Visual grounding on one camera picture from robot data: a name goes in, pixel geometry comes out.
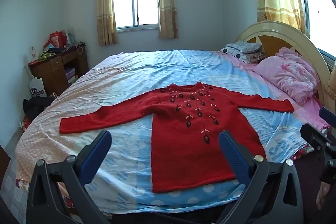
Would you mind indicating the brown wooden desk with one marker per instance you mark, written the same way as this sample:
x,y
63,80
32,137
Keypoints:
x,y
52,71

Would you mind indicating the red gift box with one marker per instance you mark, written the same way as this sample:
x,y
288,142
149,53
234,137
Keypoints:
x,y
57,39

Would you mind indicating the cream wooden headboard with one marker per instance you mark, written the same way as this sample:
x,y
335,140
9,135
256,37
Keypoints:
x,y
283,33

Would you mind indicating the green cloth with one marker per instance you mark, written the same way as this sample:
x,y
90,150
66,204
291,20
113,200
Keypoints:
x,y
46,56

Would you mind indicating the red knitted sweater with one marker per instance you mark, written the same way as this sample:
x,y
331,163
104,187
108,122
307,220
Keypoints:
x,y
189,145

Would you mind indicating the white paper bag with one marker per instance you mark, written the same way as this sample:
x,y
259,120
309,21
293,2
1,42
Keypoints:
x,y
36,88

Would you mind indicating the dark clothes pile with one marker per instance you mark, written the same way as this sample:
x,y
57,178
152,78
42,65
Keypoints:
x,y
56,50

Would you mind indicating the panda print pillow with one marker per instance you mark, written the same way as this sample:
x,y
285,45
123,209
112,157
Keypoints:
x,y
236,54

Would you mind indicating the purple box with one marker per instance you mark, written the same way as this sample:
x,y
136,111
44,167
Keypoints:
x,y
70,74

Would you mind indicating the black bag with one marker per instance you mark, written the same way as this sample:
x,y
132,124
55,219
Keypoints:
x,y
36,107

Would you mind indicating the bright side window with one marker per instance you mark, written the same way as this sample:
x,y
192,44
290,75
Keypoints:
x,y
315,3

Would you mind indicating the blue polka dot bed sheet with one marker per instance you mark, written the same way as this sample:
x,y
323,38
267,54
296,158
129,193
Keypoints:
x,y
126,82

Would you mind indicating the person's right hand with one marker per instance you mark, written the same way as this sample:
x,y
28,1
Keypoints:
x,y
323,195

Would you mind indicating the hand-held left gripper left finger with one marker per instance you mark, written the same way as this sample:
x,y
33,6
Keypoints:
x,y
97,153

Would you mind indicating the grey folded cloth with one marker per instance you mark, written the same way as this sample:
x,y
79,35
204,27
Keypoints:
x,y
248,47

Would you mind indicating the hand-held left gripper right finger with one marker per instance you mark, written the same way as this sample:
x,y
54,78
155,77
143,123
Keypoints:
x,y
233,158

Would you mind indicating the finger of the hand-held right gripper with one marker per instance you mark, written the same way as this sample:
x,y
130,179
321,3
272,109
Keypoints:
x,y
315,137
328,114

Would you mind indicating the pink floral quilt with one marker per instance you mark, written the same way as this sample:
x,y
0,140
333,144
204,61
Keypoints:
x,y
288,74

